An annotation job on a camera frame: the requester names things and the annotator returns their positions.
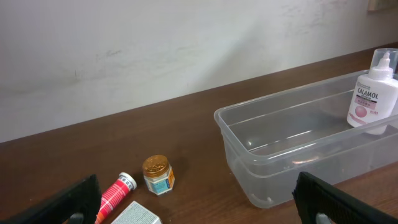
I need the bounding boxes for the white green medicine box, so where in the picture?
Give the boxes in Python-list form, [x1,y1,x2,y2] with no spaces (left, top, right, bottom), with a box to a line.
[111,201,162,224]

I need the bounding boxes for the orange effervescent tablet tube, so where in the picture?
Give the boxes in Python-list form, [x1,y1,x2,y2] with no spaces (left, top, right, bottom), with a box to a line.
[95,172,137,224]

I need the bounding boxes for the small gold-lid balm jar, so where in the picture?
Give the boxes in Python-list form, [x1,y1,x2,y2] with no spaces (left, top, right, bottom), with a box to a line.
[142,155,175,195]

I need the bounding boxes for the clear plastic container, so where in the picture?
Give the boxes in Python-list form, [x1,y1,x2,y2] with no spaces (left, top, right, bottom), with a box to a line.
[214,72,397,208]

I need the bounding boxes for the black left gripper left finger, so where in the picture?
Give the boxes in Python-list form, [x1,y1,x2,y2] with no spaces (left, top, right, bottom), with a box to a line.
[1,174,102,224]

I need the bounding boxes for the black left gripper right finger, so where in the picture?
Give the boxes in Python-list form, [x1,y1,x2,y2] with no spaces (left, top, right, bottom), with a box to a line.
[292,172,397,224]

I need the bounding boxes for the white calamine lotion bottle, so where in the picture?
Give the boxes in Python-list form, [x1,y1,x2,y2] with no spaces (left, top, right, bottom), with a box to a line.
[347,48,397,128]

